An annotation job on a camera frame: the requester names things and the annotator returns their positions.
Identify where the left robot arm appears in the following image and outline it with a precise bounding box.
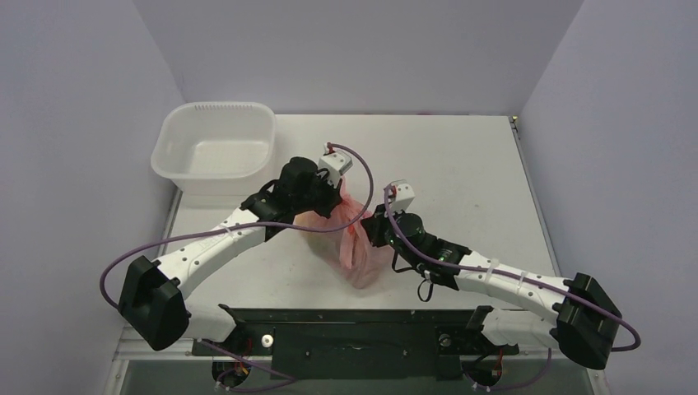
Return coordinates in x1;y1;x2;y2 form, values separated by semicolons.
118;152;352;354

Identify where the pink plastic bag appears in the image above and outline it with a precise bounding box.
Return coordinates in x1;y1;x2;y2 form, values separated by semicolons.
294;186;393;289

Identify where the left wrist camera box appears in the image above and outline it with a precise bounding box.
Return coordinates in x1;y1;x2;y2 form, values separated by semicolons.
318;151;353;177

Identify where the purple cable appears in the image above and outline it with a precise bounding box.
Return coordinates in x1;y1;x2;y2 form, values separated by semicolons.
383;184;642;353
99;142;375;312

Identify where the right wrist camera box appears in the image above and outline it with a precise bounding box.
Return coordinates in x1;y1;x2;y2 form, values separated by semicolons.
388;179;415;212

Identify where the white plastic basin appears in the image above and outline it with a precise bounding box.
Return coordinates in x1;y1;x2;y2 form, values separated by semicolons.
151;101;277;196

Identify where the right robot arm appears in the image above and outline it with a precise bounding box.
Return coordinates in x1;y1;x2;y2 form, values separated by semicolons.
361;206;623;370

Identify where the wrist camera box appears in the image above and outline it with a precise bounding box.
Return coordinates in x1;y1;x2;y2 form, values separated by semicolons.
318;151;353;177
388;179;415;212

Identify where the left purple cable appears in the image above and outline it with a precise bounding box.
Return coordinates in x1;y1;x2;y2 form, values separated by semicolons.
99;142;375;312

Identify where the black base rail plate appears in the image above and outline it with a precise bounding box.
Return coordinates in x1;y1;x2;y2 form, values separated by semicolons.
192;306;519;380

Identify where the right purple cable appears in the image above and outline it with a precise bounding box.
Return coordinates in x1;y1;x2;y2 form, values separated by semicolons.
383;184;642;353

